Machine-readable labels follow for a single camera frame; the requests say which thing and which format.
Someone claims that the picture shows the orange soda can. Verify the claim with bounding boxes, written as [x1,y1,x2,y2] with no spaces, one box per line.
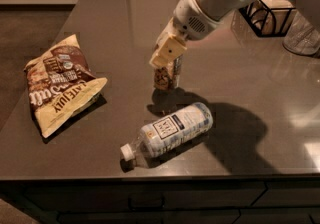
[154,56,183,91]

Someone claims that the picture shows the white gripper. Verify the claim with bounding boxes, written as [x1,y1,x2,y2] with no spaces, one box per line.
[149,18,187,69]

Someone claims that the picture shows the napkins in basket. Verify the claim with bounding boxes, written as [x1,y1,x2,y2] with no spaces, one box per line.
[247,0,296,36]

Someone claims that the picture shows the clear plastic water bottle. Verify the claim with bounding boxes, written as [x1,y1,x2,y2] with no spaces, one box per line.
[120,102,213,161]

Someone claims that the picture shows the black wire basket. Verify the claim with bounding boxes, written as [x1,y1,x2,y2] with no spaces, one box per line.
[239,0,296,37]

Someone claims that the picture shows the brown white chip bag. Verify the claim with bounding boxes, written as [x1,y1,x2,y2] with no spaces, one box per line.
[24,34,107,138]

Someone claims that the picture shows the dark cabinet drawers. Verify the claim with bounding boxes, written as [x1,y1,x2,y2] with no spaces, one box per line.
[0,180,320,224]

